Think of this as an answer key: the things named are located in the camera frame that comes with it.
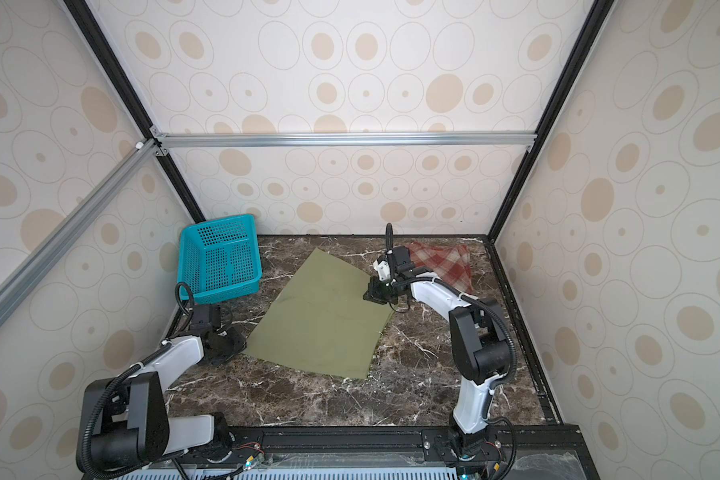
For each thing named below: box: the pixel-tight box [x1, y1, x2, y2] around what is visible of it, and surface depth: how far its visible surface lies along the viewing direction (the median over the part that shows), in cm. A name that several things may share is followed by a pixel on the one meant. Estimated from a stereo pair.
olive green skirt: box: [243, 248, 394, 379], surface depth 97 cm
